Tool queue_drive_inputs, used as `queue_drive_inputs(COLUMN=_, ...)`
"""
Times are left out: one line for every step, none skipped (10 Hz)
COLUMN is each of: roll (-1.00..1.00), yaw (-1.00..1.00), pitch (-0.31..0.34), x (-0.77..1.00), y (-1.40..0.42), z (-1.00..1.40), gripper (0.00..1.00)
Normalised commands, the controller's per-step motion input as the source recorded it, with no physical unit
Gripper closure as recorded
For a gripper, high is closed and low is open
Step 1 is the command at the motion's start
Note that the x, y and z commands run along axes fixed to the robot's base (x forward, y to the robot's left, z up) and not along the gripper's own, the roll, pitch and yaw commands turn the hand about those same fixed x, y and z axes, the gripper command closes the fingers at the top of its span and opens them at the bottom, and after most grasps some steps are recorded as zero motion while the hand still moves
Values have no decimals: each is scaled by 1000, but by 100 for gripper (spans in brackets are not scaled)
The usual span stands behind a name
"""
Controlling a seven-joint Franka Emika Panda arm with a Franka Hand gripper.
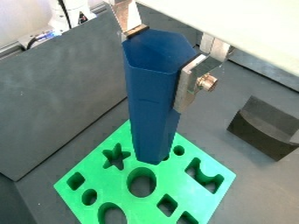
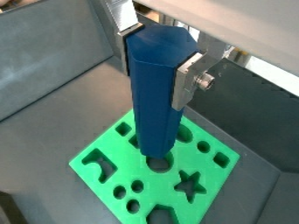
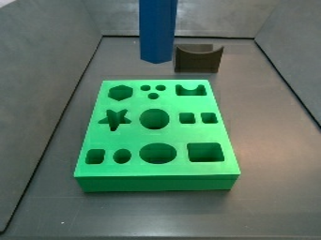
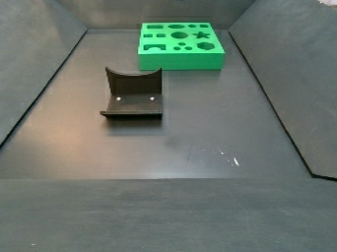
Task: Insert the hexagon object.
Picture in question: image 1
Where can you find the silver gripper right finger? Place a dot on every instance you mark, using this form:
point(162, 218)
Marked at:
point(195, 76)

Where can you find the blue hexagonal prism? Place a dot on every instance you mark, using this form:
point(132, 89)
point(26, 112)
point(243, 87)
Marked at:
point(154, 55)

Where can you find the dark grey mat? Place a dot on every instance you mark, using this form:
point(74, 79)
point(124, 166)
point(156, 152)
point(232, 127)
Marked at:
point(56, 88)

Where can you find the black block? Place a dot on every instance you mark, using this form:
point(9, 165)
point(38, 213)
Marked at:
point(267, 128)

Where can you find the green shape sorter board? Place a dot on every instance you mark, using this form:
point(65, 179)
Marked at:
point(176, 192)

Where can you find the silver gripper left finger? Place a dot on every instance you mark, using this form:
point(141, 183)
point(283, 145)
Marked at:
point(126, 16)

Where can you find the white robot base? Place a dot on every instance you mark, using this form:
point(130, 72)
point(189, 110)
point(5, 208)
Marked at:
point(68, 13)

